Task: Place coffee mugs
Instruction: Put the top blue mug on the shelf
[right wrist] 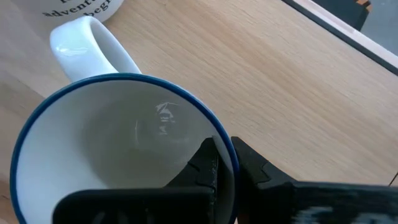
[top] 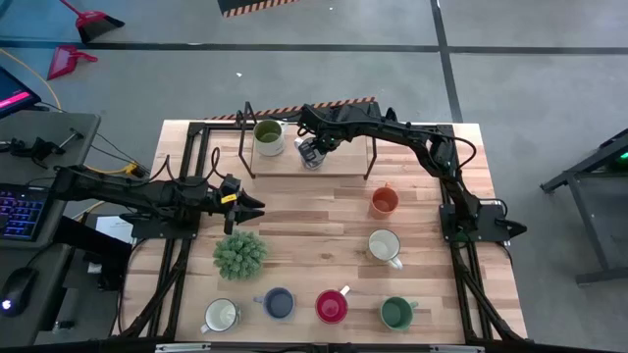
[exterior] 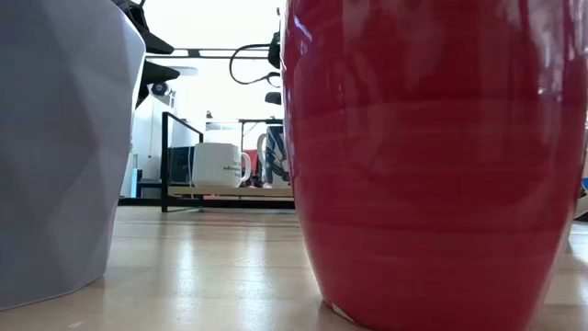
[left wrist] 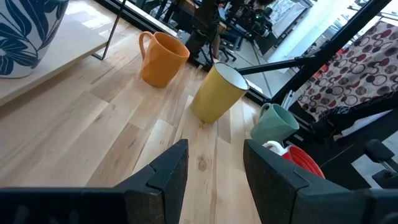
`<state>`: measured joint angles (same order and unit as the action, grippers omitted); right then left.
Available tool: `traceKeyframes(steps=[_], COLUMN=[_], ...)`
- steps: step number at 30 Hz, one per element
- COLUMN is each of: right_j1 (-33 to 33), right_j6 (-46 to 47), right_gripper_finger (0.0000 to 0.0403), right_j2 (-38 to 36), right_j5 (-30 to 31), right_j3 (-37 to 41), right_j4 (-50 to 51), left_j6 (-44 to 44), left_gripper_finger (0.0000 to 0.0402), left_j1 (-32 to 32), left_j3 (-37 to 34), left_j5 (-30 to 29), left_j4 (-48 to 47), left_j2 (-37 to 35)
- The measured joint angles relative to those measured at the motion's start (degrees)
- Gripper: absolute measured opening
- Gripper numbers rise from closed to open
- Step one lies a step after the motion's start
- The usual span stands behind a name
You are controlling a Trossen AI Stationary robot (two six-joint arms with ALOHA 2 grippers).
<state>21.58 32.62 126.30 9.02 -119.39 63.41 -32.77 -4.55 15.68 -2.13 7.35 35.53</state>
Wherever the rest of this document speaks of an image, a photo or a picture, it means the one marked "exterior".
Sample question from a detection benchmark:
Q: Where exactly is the white mug blue leaf pattern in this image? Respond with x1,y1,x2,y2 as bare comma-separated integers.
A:
255,124,292,189

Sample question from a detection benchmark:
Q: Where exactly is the white mug black text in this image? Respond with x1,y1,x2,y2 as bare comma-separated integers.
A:
191,142,253,188

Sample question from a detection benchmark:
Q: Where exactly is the grey-blue faceted mug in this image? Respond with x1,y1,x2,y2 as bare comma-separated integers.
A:
0,0,146,312

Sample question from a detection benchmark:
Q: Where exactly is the red mug white handle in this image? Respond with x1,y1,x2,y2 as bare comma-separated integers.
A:
279,0,588,331

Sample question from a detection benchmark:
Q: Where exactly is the red banner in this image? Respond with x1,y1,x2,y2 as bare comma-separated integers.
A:
242,147,259,185

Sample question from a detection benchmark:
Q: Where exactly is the black monitor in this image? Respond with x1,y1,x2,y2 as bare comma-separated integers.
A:
168,145,197,186

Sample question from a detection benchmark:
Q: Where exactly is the teal container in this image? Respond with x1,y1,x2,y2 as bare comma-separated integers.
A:
130,167,143,199

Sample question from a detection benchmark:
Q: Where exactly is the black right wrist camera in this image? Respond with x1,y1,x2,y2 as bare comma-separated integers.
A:
268,30,282,70

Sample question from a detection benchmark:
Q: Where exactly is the wooden shelf black metal frame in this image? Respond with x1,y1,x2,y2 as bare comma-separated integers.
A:
160,110,295,213

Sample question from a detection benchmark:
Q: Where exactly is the black metal table frame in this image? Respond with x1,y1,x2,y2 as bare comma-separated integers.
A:
118,196,296,211

